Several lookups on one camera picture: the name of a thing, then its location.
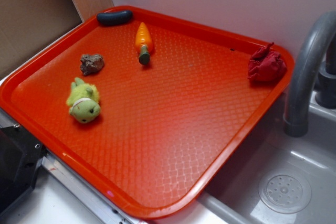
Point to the grey toy sink basin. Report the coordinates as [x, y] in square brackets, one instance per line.
[233, 193]

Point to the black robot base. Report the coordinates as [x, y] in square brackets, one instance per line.
[21, 158]

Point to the dark grey curved handle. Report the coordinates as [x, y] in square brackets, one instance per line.
[114, 18]

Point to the green plush toy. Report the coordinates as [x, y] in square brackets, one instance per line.
[83, 101]

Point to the sink drain strainer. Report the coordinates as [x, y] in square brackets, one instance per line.
[284, 193]

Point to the crumpled red paper ball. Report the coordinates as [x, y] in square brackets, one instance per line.
[266, 65]

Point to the grey faucet spout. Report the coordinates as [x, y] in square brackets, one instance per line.
[315, 65]

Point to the orange toy carrot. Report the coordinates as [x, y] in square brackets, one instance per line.
[143, 44]

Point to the brown rock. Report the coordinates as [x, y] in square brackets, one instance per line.
[91, 64]

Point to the orange plastic tray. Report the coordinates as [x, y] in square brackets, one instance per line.
[165, 128]

